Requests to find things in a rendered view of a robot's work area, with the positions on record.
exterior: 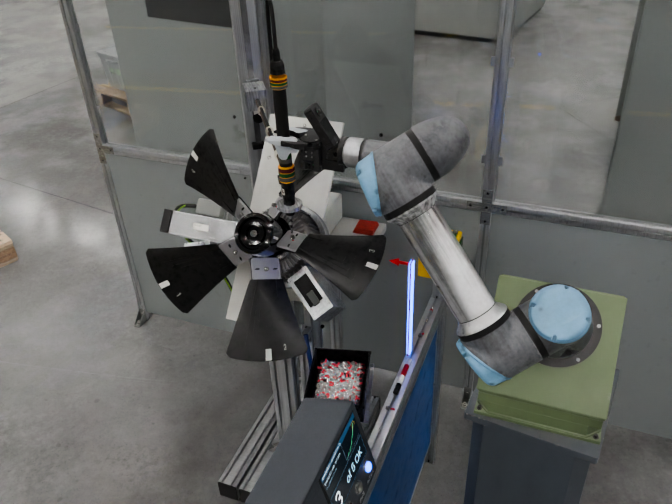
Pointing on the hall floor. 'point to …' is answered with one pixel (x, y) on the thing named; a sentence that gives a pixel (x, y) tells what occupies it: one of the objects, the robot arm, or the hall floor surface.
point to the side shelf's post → (336, 325)
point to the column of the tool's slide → (247, 76)
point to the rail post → (437, 390)
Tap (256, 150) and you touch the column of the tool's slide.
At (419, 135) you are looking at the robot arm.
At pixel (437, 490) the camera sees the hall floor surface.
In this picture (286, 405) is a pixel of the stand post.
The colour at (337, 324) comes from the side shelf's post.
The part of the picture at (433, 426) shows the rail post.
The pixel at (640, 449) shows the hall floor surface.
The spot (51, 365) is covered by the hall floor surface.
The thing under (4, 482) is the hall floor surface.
